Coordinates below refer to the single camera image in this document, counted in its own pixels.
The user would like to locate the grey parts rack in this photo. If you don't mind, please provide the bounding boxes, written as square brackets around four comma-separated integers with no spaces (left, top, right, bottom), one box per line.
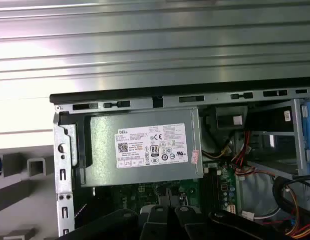
[0,143,57,240]

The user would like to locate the metal optical drive cage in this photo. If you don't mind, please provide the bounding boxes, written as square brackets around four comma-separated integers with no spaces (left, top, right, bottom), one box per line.
[244,98,307,177]

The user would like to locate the orange red wire bundle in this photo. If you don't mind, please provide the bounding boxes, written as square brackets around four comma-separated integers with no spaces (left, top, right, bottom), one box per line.
[231,129,278,181]

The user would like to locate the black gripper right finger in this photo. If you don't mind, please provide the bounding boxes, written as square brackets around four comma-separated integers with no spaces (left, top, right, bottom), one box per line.
[174,204,290,240]

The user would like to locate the yellow black wire bundle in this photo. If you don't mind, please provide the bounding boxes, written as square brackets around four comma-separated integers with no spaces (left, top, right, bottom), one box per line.
[204,143,233,161]

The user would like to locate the grey power supply unit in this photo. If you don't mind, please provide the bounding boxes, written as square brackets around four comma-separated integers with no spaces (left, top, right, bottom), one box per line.
[79,106,204,188]

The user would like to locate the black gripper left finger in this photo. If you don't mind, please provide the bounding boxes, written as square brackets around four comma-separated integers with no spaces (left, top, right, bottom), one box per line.
[59,204,176,240]

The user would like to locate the open black PC case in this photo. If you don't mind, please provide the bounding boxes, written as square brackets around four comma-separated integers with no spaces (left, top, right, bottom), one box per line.
[49,77,310,240]

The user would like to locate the black RAM slots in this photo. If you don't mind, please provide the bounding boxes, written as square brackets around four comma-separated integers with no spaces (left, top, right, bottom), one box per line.
[203,169,222,213]

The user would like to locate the thick black cable bundle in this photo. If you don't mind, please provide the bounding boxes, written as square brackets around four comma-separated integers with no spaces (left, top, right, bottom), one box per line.
[271,174,310,226]

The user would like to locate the green motherboard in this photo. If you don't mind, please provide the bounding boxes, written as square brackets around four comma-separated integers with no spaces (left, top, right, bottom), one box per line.
[94,162,239,218]

